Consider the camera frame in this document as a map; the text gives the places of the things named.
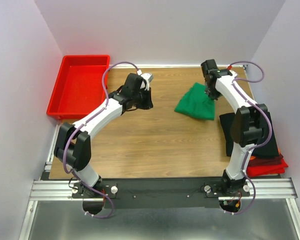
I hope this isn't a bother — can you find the aluminium frame rail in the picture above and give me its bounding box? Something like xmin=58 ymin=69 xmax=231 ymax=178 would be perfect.
xmin=20 ymin=117 xmax=300 ymax=240

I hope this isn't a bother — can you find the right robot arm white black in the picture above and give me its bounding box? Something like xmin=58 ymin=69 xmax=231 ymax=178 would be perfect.
xmin=200 ymin=59 xmax=272 ymax=196

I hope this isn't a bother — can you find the black folded t shirt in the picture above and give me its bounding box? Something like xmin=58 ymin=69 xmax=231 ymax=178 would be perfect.
xmin=219 ymin=112 xmax=279 ymax=159

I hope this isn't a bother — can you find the orange folded t shirt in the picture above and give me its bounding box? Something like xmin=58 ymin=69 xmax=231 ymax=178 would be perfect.
xmin=250 ymin=149 xmax=281 ymax=161

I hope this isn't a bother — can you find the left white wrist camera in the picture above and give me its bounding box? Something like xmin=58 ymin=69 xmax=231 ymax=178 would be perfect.
xmin=140 ymin=73 xmax=154 ymax=91

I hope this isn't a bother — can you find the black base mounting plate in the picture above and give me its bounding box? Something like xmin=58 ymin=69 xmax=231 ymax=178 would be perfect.
xmin=69 ymin=177 xmax=251 ymax=215

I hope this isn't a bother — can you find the red plastic bin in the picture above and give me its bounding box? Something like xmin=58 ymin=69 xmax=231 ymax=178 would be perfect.
xmin=46 ymin=55 xmax=110 ymax=120

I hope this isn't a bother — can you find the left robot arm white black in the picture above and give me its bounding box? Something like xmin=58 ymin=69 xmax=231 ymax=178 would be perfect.
xmin=54 ymin=72 xmax=153 ymax=198

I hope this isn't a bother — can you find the dark red folded t shirt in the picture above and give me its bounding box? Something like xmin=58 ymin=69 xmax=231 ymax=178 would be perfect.
xmin=248 ymin=155 xmax=283 ymax=167

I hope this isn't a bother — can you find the green polo shirt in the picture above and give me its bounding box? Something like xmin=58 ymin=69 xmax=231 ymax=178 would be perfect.
xmin=174 ymin=82 xmax=215 ymax=121

